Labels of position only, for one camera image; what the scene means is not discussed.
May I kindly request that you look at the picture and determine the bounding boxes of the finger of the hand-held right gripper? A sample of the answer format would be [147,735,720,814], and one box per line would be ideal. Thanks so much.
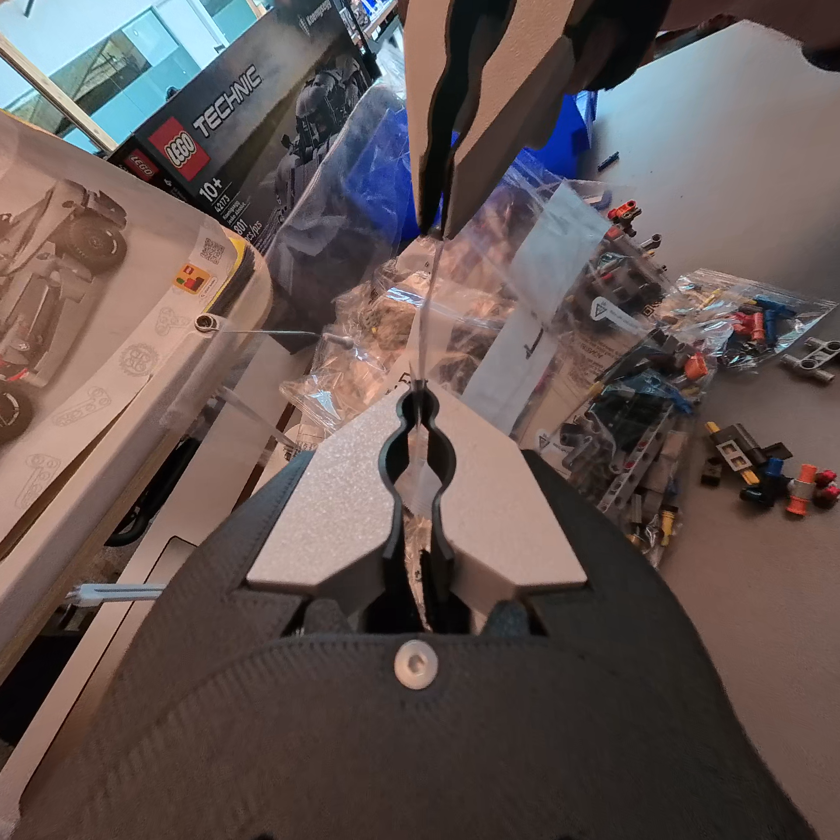
[402,0,462,235]
[445,0,578,240]

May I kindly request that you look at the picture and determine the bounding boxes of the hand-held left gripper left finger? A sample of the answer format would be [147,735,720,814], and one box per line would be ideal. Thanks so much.
[246,381,419,635]

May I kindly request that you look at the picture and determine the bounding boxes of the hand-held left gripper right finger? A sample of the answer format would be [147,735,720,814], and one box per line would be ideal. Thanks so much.
[424,379,589,634]

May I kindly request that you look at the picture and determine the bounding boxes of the dark grey lego chassis frame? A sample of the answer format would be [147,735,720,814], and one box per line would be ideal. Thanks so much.
[576,199,672,317]

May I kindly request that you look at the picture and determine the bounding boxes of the pile of clear parts bags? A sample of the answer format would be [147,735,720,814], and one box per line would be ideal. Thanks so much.
[281,182,613,462]

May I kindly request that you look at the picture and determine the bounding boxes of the black connector with blue pin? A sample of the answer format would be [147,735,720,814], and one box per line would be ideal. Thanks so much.
[738,456,793,509]

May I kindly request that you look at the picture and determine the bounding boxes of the orange lego pin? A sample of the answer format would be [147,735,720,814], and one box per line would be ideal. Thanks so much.
[786,462,819,521]

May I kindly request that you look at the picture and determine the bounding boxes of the small clear bag of pins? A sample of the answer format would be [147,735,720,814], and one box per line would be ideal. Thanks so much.
[675,266,839,376]

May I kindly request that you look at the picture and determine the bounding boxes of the dark lego set box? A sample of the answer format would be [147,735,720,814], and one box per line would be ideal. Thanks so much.
[107,0,396,317]

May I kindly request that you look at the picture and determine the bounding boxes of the white lego instruction booklet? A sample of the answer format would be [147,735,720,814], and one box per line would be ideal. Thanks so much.
[0,107,265,547]

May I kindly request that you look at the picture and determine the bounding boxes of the person's right hand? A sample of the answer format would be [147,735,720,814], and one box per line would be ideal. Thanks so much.
[656,0,840,55]

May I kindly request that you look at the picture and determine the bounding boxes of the blue plastic bin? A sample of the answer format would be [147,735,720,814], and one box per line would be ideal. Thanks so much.
[346,84,599,252]

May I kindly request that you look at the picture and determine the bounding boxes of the clear bag of mixed pieces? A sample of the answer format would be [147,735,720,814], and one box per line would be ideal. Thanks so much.
[560,314,718,567]

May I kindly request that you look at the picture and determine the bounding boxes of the grey block with yellow pins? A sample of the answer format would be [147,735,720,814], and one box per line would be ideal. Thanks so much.
[704,420,795,488]

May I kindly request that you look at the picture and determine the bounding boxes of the yellow-edged booklet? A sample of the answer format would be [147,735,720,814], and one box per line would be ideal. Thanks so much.
[215,231,274,317]

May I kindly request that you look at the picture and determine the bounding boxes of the dark grey beam with pins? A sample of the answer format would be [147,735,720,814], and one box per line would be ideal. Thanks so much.
[777,335,840,386]

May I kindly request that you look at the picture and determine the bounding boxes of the wire page holder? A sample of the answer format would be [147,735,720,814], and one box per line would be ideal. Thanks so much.
[193,312,357,350]

